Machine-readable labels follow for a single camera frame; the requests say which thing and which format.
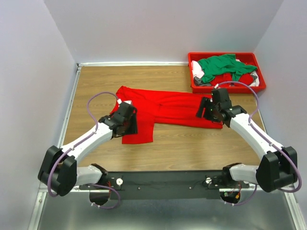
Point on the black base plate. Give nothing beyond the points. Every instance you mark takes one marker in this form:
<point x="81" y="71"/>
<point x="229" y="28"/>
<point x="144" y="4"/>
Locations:
<point x="170" y="184"/>

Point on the green t shirt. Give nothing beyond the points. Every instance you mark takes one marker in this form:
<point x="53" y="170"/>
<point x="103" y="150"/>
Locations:
<point x="227" y="63"/>

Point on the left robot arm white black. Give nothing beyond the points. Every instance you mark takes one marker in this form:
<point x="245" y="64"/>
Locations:
<point x="60" y="170"/>

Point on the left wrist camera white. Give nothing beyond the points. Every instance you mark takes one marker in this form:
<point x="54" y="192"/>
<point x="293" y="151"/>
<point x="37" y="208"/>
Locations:
<point x="119" y="102"/>

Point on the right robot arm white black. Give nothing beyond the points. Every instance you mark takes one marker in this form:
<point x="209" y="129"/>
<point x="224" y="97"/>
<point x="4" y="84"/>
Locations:
<point x="278" y="164"/>

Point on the pink t shirt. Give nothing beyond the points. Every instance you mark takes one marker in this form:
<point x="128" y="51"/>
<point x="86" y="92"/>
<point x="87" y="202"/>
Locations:
<point x="197" y="71"/>

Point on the red t shirt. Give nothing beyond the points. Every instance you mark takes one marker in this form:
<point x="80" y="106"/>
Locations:
<point x="163" y="107"/>
<point x="225" y="79"/>

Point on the grey t shirt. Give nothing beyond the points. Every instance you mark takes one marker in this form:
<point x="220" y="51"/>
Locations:
<point x="198" y="82"/>

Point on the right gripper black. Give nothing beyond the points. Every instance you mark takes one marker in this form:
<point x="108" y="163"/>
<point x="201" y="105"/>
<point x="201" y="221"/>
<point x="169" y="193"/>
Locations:
<point x="205" y="102"/>

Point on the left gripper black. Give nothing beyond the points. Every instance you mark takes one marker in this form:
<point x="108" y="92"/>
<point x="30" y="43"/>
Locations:
<point x="133" y="129"/>

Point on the red t shirt in bin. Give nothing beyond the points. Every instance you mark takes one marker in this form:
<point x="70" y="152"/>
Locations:
<point x="225" y="79"/>

